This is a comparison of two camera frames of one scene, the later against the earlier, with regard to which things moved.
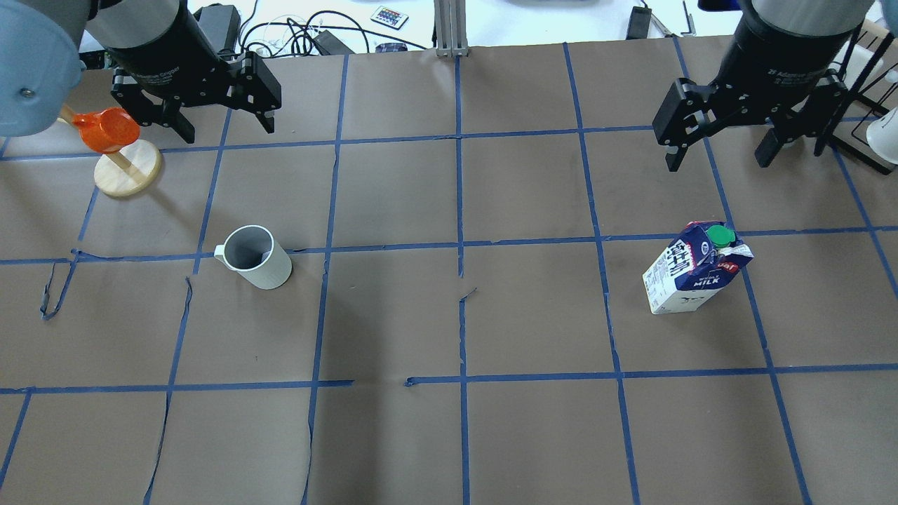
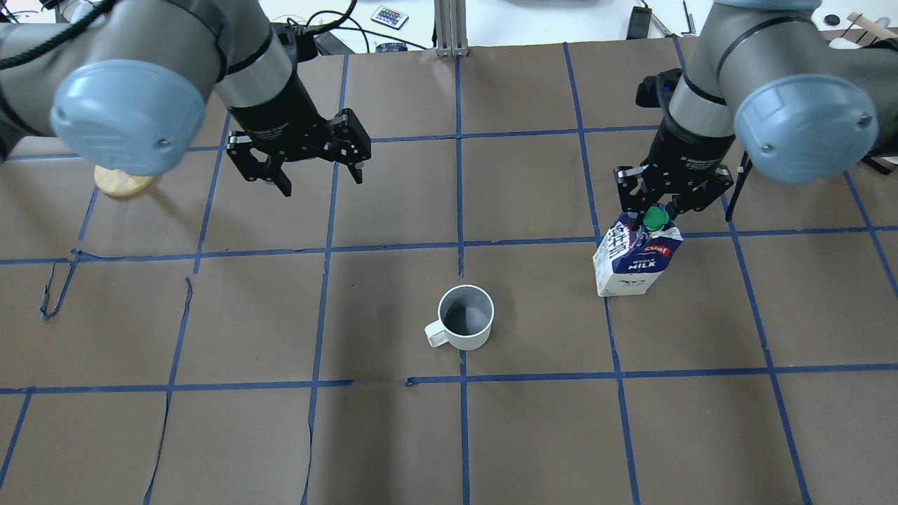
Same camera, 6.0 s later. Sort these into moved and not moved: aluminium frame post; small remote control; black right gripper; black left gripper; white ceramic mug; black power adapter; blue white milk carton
Moved: black left gripper; blue white milk carton; black right gripper; white ceramic mug
Not moved: small remote control; aluminium frame post; black power adapter
